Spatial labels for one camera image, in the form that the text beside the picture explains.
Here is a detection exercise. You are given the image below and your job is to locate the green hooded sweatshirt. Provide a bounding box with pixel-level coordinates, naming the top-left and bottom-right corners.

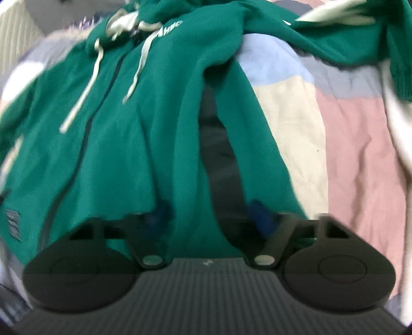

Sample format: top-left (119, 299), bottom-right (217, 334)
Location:
top-left (1, 1), bottom-right (411, 264)

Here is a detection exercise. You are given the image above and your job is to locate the white fluffy blanket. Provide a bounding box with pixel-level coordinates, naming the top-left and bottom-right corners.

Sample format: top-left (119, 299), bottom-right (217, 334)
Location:
top-left (381, 61), bottom-right (412, 174)

